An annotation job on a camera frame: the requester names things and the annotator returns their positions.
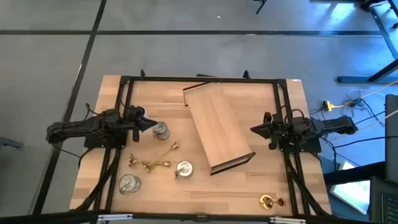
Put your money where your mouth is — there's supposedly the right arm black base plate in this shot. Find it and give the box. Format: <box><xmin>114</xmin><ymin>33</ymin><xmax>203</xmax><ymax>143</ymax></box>
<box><xmin>280</xmin><ymin>136</ymin><xmax>322</xmax><ymax>154</ymax></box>

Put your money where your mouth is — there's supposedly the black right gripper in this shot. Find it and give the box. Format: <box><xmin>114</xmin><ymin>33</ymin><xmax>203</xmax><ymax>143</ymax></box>
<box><xmin>250</xmin><ymin>111</ymin><xmax>285</xmax><ymax>151</ymax></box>

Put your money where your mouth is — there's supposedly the silver metal bracket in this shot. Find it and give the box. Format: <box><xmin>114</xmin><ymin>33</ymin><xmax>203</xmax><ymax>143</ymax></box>
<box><xmin>97</xmin><ymin>213</ymin><xmax>134</xmax><ymax>222</ymax></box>
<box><xmin>269</xmin><ymin>216</ymin><xmax>307</xmax><ymax>224</ymax></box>

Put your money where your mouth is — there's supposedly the black rig crossbar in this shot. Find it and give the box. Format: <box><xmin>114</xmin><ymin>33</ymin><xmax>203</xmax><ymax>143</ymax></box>
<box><xmin>0</xmin><ymin>210</ymin><xmax>398</xmax><ymax>224</ymax></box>

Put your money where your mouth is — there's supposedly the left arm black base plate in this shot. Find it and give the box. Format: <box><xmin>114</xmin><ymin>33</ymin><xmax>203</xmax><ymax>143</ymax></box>
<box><xmin>83</xmin><ymin>135</ymin><xmax>127</xmax><ymax>149</ymax></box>

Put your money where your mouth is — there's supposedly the gold candlestick holder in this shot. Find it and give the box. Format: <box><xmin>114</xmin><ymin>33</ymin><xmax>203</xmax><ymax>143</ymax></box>
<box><xmin>258</xmin><ymin>194</ymin><xmax>287</xmax><ymax>210</ymax></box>
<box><xmin>142</xmin><ymin>142</ymin><xmax>180</xmax><ymax>174</ymax></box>
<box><xmin>128</xmin><ymin>153</ymin><xmax>172</xmax><ymax>169</ymax></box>

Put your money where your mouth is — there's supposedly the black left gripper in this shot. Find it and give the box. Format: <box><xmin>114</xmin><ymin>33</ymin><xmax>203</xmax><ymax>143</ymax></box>
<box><xmin>123</xmin><ymin>105</ymin><xmax>158</xmax><ymax>143</ymax></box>

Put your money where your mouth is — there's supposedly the black desk edge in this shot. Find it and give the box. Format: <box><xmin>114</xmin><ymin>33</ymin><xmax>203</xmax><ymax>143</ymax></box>
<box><xmin>323</xmin><ymin>161</ymin><xmax>387</xmax><ymax>185</ymax></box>

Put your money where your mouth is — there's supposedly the dark grey monitor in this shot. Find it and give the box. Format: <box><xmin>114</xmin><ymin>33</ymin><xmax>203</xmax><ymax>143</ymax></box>
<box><xmin>384</xmin><ymin>93</ymin><xmax>398</xmax><ymax>183</ymax></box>

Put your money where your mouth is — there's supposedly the orange floor cable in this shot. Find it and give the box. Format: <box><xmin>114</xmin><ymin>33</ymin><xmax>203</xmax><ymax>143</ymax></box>
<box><xmin>334</xmin><ymin>79</ymin><xmax>398</xmax><ymax>108</ymax></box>

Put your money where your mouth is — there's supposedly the glass candle jar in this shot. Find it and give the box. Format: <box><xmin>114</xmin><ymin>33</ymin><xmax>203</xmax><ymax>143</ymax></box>
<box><xmin>152</xmin><ymin>121</ymin><xmax>171</xmax><ymax>141</ymax></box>
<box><xmin>119</xmin><ymin>173</ymin><xmax>142</xmax><ymax>195</ymax></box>
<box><xmin>174</xmin><ymin>159</ymin><xmax>194</xmax><ymax>180</ymax></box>

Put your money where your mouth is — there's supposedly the black floor cable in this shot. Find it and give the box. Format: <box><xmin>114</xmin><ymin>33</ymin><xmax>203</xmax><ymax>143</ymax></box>
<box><xmin>320</xmin><ymin>135</ymin><xmax>398</xmax><ymax>150</ymax></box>

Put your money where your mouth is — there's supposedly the grey chair base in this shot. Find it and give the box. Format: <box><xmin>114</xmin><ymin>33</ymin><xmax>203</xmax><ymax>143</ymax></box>
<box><xmin>0</xmin><ymin>136</ymin><xmax>24</xmax><ymax>151</ymax></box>

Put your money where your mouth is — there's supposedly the black and blue desk frame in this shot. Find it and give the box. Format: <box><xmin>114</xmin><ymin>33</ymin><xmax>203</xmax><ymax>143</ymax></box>
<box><xmin>336</xmin><ymin>0</ymin><xmax>398</xmax><ymax>84</ymax></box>

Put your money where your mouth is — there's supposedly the pale blue-white panel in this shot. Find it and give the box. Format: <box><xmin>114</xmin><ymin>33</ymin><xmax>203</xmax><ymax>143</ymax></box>
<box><xmin>328</xmin><ymin>161</ymin><xmax>371</xmax><ymax>215</ymax></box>

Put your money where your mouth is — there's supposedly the black aluminium table frame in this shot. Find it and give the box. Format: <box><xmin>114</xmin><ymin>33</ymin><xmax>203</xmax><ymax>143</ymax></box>
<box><xmin>70</xmin><ymin>68</ymin><xmax>332</xmax><ymax>218</ymax></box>

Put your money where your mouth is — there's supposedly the black stand leg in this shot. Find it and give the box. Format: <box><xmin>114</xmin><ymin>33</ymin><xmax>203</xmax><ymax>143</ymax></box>
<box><xmin>255</xmin><ymin>0</ymin><xmax>268</xmax><ymax>15</ymax></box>

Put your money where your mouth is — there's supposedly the black laptop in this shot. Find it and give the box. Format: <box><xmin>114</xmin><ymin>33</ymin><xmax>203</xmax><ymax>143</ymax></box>
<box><xmin>369</xmin><ymin>175</ymin><xmax>398</xmax><ymax>224</ymax></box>

